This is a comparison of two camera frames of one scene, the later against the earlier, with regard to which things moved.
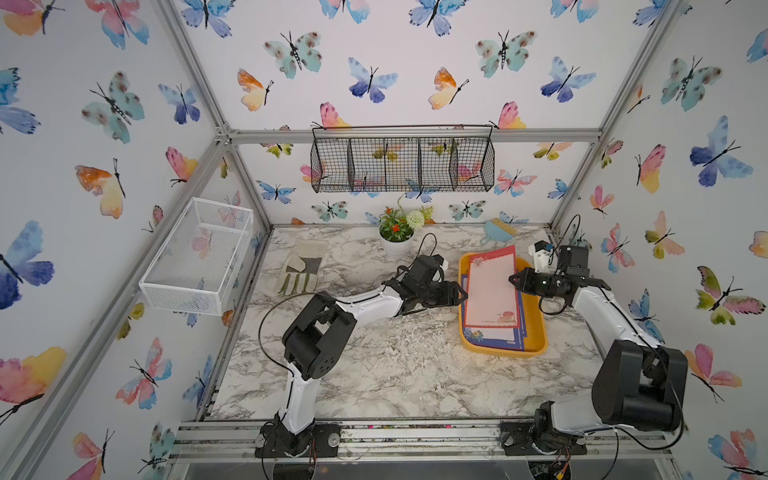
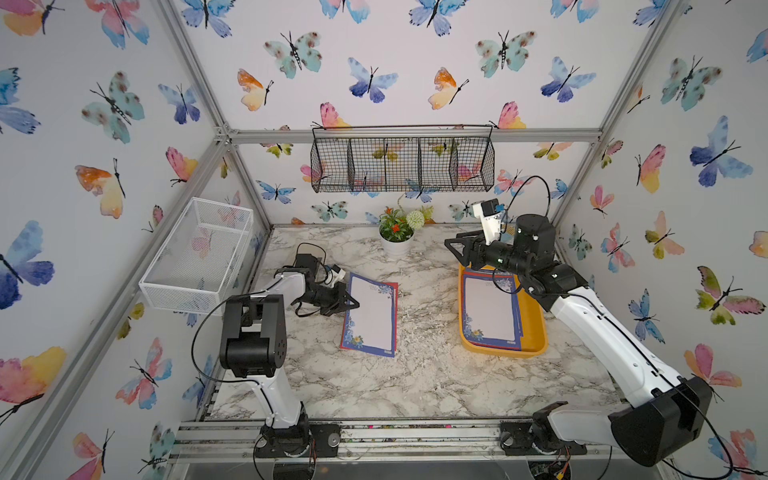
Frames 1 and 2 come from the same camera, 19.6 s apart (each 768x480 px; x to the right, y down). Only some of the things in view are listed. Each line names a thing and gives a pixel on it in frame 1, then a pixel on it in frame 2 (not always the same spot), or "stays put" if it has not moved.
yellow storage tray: [534, 327] stays put
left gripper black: [449, 299] to [339, 294]
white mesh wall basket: [194, 268] stays put
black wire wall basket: [402, 158] stays put
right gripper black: [526, 285] to [476, 247]
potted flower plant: [396, 229] stays put
